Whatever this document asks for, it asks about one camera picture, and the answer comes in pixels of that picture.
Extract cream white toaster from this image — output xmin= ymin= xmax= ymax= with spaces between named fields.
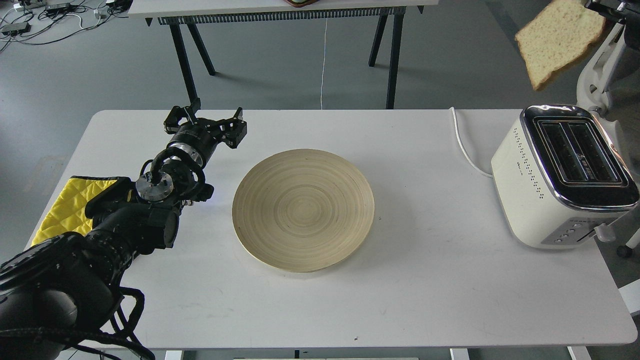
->
xmin=490 ymin=104 xmax=639 ymax=249

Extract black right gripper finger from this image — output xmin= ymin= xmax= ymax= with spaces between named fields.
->
xmin=583 ymin=0 xmax=626 ymax=23

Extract brown object on background table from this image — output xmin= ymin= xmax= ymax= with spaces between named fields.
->
xmin=285 ymin=0 xmax=318 ymax=8

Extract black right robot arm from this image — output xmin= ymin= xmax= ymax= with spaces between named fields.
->
xmin=584 ymin=0 xmax=640 ymax=51

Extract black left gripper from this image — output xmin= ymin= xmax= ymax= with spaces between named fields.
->
xmin=163 ymin=98 xmax=247 ymax=162

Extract round wooden plate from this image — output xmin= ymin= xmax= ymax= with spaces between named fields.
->
xmin=231 ymin=149 xmax=375 ymax=273

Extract white background table black legs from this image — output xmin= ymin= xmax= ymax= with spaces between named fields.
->
xmin=127 ymin=0 xmax=438 ymax=110

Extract floor cables and power strips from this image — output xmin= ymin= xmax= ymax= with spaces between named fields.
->
xmin=0 ymin=0 xmax=133 ymax=53

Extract white toaster power cord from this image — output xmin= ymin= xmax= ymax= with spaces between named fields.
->
xmin=449 ymin=106 xmax=495 ymax=179

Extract white office chair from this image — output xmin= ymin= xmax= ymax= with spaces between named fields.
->
xmin=555 ymin=23 xmax=639 ymax=248

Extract yellow quilted cloth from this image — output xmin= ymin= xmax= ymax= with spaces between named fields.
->
xmin=30 ymin=176 xmax=131 ymax=247

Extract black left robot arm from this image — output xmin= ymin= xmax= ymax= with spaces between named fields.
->
xmin=1 ymin=98 xmax=247 ymax=360

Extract white hanging cable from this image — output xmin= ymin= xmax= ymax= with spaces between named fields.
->
xmin=320 ymin=18 xmax=329 ymax=110

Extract slice of white bread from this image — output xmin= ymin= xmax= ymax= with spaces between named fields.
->
xmin=514 ymin=0 xmax=607 ymax=92

